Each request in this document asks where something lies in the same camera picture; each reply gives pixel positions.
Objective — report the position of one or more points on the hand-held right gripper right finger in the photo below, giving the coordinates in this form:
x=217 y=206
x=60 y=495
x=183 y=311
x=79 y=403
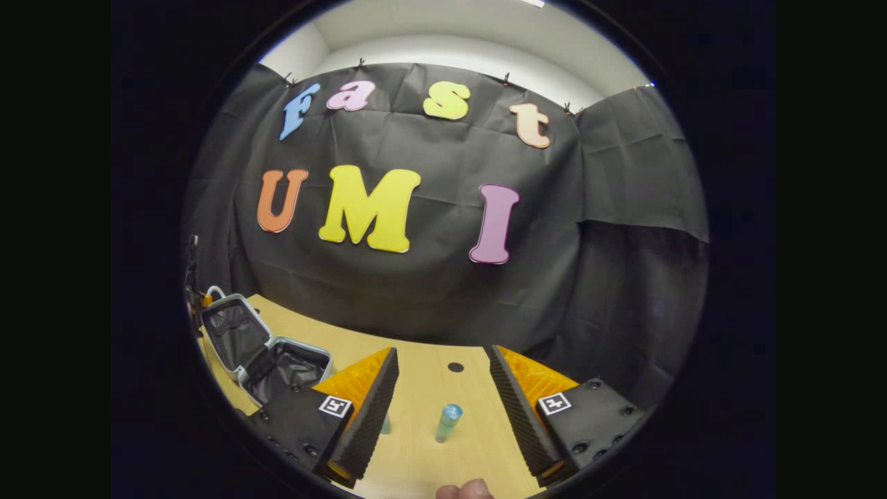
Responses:
x=520 y=416

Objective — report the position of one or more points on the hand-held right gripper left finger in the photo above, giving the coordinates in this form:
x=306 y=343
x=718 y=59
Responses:
x=371 y=416

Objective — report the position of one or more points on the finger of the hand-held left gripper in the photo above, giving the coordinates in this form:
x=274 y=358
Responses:
x=205 y=301

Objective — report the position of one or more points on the white and blue cosmetic tube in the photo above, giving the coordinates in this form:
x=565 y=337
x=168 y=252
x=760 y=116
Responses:
x=385 y=425

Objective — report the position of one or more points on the pale blue hard-shell suitcase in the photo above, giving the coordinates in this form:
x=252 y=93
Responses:
x=239 y=333

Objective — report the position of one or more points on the green bottle with blue cap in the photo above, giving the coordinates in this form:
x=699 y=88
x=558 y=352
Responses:
x=447 y=423

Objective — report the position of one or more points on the black backdrop cloth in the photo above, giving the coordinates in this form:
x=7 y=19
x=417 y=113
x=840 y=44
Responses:
x=416 y=291

